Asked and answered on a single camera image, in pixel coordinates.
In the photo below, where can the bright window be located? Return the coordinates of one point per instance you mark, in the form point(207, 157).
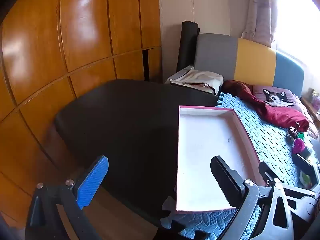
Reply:
point(297, 25)

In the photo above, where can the beige tote bag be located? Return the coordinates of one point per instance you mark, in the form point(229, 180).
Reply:
point(200, 78)

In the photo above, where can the grey yellow blue headboard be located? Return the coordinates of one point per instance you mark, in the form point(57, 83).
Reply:
point(255, 60)

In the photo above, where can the wooden wardrobe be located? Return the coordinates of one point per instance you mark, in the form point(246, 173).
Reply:
point(75, 42)

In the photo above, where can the pink floral curtain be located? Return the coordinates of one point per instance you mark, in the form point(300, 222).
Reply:
point(260, 10)

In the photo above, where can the purple cat pillow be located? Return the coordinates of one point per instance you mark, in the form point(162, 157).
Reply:
point(277, 96)

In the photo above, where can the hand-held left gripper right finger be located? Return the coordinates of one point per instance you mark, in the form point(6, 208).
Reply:
point(227, 180)

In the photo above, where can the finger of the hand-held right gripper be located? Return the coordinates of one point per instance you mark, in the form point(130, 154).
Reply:
point(266, 173)
point(305, 163)

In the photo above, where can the green toy funnel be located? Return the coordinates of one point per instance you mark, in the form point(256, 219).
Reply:
point(301, 136)

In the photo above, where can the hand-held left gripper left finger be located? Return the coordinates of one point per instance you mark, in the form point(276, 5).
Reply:
point(91, 180)

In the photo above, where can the wooden bedside desk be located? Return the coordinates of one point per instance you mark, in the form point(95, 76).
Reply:
point(312, 107)

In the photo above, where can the small black toy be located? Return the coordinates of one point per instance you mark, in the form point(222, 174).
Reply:
point(292, 130)

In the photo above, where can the dark red blanket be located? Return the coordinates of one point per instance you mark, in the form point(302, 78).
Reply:
point(275, 116)

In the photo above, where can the black rolled mat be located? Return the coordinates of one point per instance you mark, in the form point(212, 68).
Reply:
point(187, 45)

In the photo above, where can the blue foam puzzle mat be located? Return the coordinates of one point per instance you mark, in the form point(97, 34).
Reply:
point(262, 135)

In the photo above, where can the purple toy cup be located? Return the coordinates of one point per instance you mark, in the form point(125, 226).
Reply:
point(298, 146)

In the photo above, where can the pink-edged white box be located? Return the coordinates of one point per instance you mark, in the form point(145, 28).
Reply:
point(200, 155)

